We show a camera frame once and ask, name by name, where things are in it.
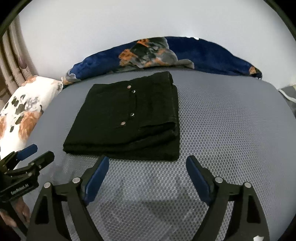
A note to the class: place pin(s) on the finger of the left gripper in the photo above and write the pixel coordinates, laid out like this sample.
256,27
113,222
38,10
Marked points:
41,162
26,152

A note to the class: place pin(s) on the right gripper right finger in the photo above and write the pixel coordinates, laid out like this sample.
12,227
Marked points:
247,221

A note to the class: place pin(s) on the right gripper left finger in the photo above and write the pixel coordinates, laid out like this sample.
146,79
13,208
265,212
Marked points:
48,220

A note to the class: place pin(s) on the black pants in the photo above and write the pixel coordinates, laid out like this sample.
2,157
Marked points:
136,119

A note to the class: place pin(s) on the person's left hand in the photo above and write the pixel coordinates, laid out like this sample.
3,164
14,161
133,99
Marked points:
21,209

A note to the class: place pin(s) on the white floral pillow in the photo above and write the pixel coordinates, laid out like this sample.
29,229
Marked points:
23,110

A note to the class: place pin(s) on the beige curtain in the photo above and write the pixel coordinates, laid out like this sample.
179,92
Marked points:
16,65

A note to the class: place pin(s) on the blue floral blanket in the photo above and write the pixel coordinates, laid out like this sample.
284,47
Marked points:
193,53

